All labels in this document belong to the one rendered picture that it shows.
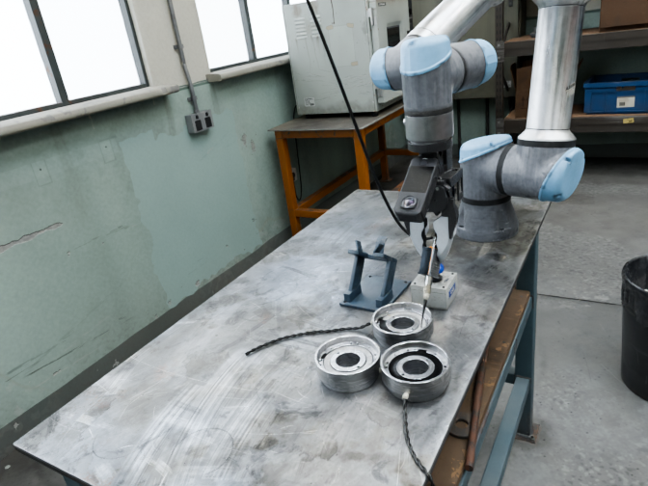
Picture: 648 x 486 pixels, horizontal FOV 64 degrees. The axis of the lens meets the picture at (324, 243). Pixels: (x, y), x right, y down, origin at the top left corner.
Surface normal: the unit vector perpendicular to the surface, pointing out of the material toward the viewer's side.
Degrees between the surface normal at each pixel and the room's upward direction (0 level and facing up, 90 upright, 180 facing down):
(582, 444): 0
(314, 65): 90
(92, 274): 90
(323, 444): 0
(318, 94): 90
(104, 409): 0
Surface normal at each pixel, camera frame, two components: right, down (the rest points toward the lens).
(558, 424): -0.14, -0.91
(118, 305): 0.86, 0.09
